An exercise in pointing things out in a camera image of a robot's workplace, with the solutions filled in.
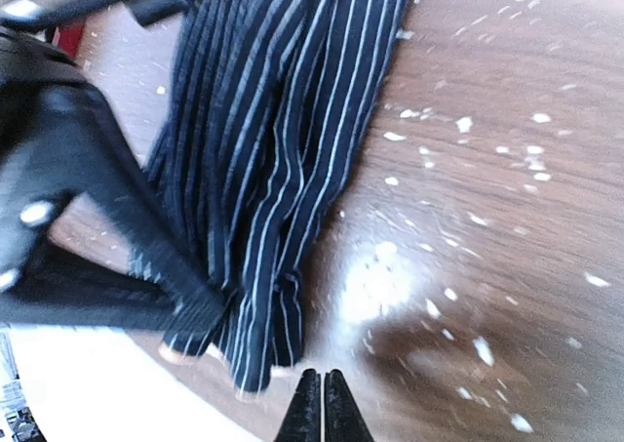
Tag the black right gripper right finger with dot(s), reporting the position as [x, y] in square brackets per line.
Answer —
[343, 420]

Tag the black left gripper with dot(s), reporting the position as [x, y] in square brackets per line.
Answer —
[60, 140]

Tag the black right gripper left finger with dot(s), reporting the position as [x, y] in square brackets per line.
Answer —
[302, 421]

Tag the black striped underwear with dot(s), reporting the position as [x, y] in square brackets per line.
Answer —
[269, 103]

